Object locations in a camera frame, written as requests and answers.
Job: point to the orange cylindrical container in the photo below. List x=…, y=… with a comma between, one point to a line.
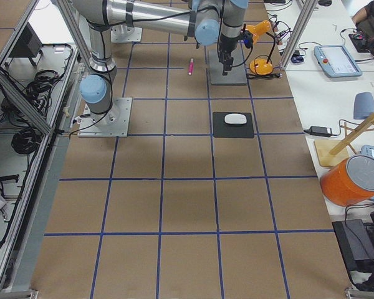
x=347, y=183

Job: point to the pink marker pen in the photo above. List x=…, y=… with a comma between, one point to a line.
x=191, y=66

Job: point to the black power adapter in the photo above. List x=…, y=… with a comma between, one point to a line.
x=320, y=131

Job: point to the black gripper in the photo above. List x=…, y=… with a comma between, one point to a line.
x=227, y=44

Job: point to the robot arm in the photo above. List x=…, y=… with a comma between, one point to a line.
x=208, y=22

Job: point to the orange desk lamp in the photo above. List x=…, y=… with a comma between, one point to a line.
x=261, y=63

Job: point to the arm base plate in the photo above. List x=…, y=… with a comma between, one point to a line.
x=114, y=124
x=123, y=34

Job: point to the wooden stand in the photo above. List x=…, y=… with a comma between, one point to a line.
x=332, y=152

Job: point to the black mousepad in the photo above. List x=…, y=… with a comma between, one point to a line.
x=223, y=130

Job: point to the aluminium frame post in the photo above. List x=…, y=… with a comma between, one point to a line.
x=297, y=17

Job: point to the white computer mouse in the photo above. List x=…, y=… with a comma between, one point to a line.
x=235, y=119

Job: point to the grey closed laptop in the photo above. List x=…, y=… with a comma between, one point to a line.
x=237, y=76

